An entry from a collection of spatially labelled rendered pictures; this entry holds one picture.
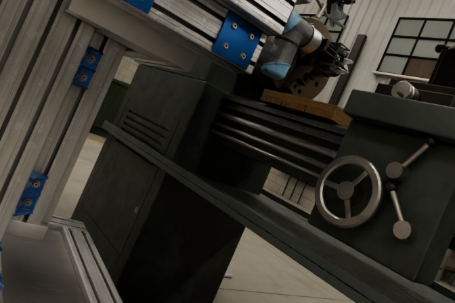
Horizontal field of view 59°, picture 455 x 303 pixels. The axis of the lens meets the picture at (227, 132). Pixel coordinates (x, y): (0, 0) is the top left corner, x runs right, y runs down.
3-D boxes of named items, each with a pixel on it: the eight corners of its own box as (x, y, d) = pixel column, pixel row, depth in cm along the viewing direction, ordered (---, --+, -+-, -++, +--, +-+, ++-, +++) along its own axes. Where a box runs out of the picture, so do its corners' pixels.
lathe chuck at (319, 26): (243, 76, 145) (281, -1, 146) (294, 112, 164) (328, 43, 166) (258, 80, 138) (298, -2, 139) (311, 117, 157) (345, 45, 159)
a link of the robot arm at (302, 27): (265, 32, 118) (277, 5, 119) (289, 49, 125) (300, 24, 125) (283, 33, 112) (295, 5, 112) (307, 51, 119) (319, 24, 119)
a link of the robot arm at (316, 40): (290, 47, 125) (300, 22, 125) (299, 53, 128) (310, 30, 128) (308, 48, 119) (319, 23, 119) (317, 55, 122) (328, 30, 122)
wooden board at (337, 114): (259, 99, 132) (264, 88, 132) (321, 134, 155) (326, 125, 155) (330, 119, 109) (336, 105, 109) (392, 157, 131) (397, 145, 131)
